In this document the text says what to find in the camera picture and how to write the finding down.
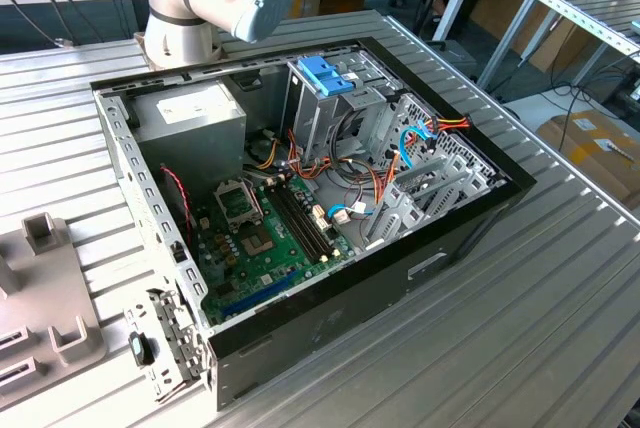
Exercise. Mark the blue expansion slot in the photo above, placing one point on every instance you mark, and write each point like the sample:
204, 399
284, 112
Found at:
260, 293

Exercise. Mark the grey metal drive cage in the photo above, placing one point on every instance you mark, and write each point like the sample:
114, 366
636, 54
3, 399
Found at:
320, 118

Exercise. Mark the grey metal disk bay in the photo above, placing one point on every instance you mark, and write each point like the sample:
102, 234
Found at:
400, 208

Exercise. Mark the black case fan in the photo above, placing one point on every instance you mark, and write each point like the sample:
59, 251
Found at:
175, 198

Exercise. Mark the blue plastic drive bracket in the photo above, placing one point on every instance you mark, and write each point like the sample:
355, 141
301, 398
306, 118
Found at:
325, 78

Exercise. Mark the grey parts rack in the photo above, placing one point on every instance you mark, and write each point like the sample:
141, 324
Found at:
50, 288

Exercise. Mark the green motherboard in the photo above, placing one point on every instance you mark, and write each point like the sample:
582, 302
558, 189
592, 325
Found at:
280, 268

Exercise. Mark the black PC case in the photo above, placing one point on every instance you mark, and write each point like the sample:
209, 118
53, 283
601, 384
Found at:
350, 308

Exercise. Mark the grey power supply unit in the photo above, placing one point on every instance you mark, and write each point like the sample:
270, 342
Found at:
190, 148

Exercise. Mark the CPU socket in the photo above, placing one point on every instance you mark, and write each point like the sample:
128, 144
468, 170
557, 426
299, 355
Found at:
257, 243

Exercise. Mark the small black teal latch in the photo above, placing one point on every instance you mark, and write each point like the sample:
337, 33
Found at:
140, 348

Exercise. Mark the metal slat side table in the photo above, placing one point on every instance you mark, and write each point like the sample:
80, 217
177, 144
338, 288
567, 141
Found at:
620, 23

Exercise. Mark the large cardboard box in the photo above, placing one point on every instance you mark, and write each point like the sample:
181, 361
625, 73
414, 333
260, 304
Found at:
590, 158

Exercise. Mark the black RAM slot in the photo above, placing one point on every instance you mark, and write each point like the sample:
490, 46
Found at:
295, 223
307, 217
301, 220

